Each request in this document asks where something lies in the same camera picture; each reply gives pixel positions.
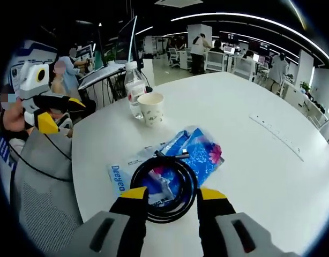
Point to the grey office chair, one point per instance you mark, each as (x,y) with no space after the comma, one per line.
(44,203)

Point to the blue plastic package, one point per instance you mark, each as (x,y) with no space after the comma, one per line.
(204,154)

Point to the long ceiling light strip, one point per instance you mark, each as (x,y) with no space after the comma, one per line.
(261,18)

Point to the white table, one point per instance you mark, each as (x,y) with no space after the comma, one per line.
(234,120)

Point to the white paper cup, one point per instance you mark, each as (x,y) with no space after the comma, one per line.
(151,113)

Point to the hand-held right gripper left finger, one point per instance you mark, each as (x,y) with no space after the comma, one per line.
(132,214)

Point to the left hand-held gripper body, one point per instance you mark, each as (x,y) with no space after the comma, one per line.
(33,80)

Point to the person's left hand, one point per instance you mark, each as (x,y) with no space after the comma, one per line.
(13,121)

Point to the clear plastic water bottle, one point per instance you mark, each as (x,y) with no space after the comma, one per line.
(133,91)

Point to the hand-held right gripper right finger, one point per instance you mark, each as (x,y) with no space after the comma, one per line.
(212,219)

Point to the potted green plant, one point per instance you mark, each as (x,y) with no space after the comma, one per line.
(305,86)

